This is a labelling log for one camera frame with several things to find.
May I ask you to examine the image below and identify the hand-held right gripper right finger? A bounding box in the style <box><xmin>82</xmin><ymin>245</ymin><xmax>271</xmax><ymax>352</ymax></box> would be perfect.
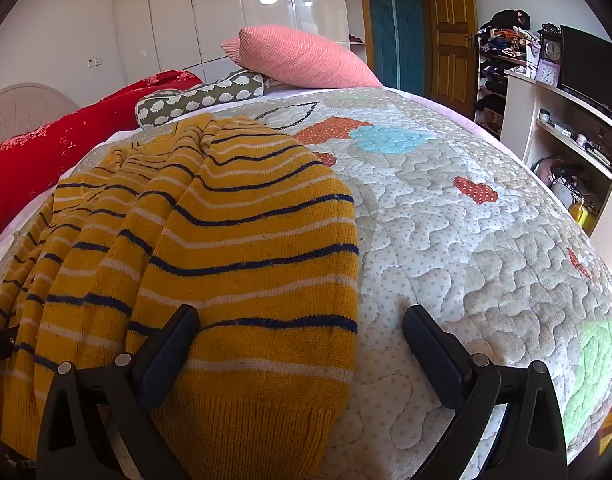
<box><xmin>403</xmin><ymin>304</ymin><xmax>569</xmax><ymax>480</ymax></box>

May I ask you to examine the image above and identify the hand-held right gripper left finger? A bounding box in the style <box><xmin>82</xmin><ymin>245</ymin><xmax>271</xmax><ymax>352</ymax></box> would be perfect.
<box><xmin>36</xmin><ymin>304</ymin><xmax>201</xmax><ymax>480</ymax></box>

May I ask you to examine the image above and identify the yellow striped knit sweater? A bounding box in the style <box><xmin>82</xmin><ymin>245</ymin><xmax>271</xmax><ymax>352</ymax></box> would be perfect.
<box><xmin>0</xmin><ymin>114</ymin><xmax>361</xmax><ymax>480</ymax></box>

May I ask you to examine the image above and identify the quilted heart patchwork blanket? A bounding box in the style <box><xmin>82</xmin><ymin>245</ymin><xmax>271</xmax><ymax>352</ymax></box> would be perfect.
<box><xmin>0</xmin><ymin>85</ymin><xmax>612</xmax><ymax>480</ymax></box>

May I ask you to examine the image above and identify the red patterned blanket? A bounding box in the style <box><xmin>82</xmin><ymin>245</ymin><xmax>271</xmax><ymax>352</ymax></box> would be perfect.
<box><xmin>0</xmin><ymin>70</ymin><xmax>204</xmax><ymax>253</ymax></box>

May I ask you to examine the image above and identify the yellow bottle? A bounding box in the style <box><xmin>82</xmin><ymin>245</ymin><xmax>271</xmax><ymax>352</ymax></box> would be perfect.
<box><xmin>570</xmin><ymin>200</ymin><xmax>594</xmax><ymax>226</ymax></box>

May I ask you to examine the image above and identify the pale pink headboard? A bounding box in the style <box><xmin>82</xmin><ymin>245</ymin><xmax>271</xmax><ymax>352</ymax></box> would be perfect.
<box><xmin>0</xmin><ymin>83</ymin><xmax>82</xmax><ymax>153</ymax></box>

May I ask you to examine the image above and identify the green hedgehog print pillow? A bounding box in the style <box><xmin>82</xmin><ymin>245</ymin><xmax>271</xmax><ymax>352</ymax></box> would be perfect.
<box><xmin>136</xmin><ymin>70</ymin><xmax>271</xmax><ymax>127</ymax></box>

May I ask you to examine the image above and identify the purple alarm clock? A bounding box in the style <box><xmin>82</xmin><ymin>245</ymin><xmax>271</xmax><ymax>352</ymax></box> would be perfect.
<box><xmin>536</xmin><ymin>58</ymin><xmax>561</xmax><ymax>85</ymax></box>

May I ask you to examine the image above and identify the wooden door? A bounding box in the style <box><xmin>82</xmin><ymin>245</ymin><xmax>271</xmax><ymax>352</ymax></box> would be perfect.
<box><xmin>426</xmin><ymin>0</ymin><xmax>479</xmax><ymax>121</ymax></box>

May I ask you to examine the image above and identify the black television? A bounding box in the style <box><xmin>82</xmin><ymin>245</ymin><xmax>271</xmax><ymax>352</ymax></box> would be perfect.
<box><xmin>558</xmin><ymin>25</ymin><xmax>612</xmax><ymax>121</ymax></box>

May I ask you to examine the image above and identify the dark round mantel clock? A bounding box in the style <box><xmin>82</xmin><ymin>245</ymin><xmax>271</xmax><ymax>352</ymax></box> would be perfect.
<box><xmin>538</xmin><ymin>22</ymin><xmax>565</xmax><ymax>63</ymax></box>

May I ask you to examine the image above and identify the pink pillow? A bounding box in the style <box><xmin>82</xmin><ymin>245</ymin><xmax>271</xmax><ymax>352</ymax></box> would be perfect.
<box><xmin>221</xmin><ymin>25</ymin><xmax>384</xmax><ymax>90</ymax></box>

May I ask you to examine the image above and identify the teal door curtain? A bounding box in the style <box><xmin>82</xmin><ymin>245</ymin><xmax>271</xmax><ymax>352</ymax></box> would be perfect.
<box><xmin>363</xmin><ymin>0</ymin><xmax>429</xmax><ymax>98</ymax></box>

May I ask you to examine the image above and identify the glossy white wardrobe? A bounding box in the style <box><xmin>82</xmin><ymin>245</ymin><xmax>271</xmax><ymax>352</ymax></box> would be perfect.
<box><xmin>112</xmin><ymin>0</ymin><xmax>367</xmax><ymax>86</ymax></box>

